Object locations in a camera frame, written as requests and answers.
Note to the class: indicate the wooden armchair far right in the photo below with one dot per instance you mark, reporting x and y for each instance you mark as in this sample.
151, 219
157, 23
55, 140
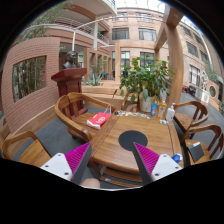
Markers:
190, 114

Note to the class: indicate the wooden armchair far left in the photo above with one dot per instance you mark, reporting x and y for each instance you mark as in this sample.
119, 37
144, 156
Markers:
68, 111

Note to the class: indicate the wooden armchair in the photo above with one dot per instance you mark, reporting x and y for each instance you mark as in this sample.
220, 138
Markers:
35, 154
213, 151
190, 114
68, 111

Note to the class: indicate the wooden armchair near left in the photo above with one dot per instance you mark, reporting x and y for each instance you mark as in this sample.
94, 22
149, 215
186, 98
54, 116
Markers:
35, 154

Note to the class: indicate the dark bronze bust statue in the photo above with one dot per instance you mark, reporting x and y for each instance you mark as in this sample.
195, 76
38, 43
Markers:
70, 63

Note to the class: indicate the white plant pot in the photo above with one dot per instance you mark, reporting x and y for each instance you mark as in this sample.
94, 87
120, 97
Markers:
145, 104

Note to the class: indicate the round black mouse pad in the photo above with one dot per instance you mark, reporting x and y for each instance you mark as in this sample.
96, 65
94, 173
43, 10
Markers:
128, 138

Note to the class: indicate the wooden pillar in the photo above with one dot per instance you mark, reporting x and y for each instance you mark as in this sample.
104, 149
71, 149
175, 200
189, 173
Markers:
168, 33

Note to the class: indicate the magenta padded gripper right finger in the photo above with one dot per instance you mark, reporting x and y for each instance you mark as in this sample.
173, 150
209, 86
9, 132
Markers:
153, 166

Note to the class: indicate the red and white bag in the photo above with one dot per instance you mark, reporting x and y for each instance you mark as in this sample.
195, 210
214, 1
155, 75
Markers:
98, 120

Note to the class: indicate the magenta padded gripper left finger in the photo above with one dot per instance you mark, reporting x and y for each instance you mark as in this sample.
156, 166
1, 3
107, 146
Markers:
70, 166

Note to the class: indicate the green potted plant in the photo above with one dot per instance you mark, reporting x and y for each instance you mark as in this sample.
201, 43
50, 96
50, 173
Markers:
145, 80

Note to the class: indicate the wooden armchair near right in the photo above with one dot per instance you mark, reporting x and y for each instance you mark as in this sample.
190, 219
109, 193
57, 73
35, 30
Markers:
213, 151

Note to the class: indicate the white pump bottle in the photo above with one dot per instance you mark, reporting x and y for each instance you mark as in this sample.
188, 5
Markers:
170, 113

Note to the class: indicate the blue and white object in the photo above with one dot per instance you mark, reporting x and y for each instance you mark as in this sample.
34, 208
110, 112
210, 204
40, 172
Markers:
177, 158

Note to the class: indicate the black notebook on chair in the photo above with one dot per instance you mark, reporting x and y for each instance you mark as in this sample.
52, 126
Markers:
196, 151

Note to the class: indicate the blue tube bottle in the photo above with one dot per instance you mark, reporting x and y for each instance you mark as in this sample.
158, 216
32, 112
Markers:
153, 109

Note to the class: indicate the dark red wooden pedestal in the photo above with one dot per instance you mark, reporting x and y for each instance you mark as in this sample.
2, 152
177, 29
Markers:
69, 80

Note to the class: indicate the clear yellow-label bottle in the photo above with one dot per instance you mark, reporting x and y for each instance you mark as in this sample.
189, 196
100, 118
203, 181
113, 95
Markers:
162, 109

